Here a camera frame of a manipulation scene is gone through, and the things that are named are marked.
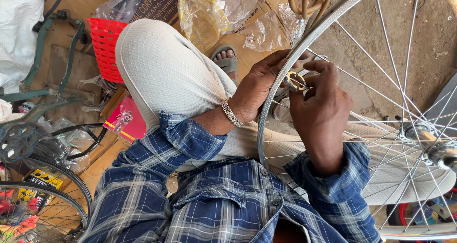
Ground person's right hand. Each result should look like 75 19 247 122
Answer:
289 60 354 157

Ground person's left hand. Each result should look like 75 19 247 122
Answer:
228 49 312 124

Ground round metal spoke wrench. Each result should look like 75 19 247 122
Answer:
284 71 310 93

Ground silver spoked bicycle wheel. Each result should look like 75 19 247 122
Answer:
257 0 457 241

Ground clear plastic bag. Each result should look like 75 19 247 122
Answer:
278 3 308 46
214 0 259 33
238 10 283 53

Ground grey sandal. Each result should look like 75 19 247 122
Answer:
210 44 239 86

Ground tan rubber tyres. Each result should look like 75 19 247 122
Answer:
288 0 338 26

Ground yellow plastic bag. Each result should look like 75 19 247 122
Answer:
177 0 233 55

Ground beige textured trousers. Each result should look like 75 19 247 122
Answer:
115 19 457 206

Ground printed brown cardboard sheet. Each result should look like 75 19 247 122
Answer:
129 0 185 24

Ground blue plaid shirt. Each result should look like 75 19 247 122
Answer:
79 111 383 243

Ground red toy packet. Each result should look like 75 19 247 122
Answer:
103 95 147 143

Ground grey crumpled plastic bag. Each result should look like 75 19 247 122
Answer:
96 0 158 23

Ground red plastic basket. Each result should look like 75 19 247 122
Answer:
86 17 129 84

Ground grey flat panel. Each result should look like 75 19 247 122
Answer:
424 71 457 129

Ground small red wheel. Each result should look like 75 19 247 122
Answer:
386 187 457 243

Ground clear bag with parts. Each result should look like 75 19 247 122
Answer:
37 117 92 173

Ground black tyred bicycle wheel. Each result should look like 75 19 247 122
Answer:
0 154 94 243

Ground yellow and black box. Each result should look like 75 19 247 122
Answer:
17 169 64 201

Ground white woven sack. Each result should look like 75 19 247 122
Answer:
0 0 45 93

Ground silver metal bracelet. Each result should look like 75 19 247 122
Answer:
221 97 245 128

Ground black metal hoop bracket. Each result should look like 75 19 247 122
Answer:
51 123 108 161

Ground green bicycle frame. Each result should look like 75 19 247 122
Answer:
0 10 90 129

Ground dark green chainring crank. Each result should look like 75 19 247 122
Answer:
0 122 43 164

